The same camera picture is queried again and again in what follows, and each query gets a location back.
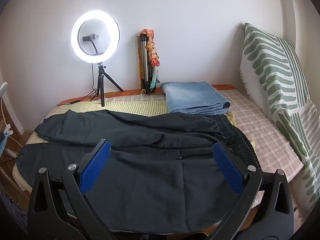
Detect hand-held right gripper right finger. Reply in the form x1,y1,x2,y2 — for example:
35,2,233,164
212,141,297,240

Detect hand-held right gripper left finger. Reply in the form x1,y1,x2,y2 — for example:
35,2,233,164
27,139,112,240

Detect black pants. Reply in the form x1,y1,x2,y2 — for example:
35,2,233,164
16,109,262,233

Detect pink checked blanket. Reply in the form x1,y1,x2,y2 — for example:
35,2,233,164
217,89,304,183

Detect yellow striped blanket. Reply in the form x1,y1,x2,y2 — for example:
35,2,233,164
26,97,168,145

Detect green patterned cushion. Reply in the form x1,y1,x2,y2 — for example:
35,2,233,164
275,100,320,203
239,22,312,128

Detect folded blue jeans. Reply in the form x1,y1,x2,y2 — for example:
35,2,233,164
160,82,231,115

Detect white power strip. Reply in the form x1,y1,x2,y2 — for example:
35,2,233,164
4,147,18,158

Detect folded silver tripod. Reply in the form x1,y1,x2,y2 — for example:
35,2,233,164
139,34,157,94

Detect black phone holder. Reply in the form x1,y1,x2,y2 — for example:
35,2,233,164
82,33,100,55

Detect black ring light cable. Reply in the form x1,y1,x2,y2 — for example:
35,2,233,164
57,64,101,106

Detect black ring light tripod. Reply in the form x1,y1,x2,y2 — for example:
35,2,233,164
90,62,124,107

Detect white cable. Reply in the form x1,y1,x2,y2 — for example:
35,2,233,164
0,97,22,157

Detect white ring light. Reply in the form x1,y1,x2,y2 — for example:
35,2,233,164
71,10,121,62

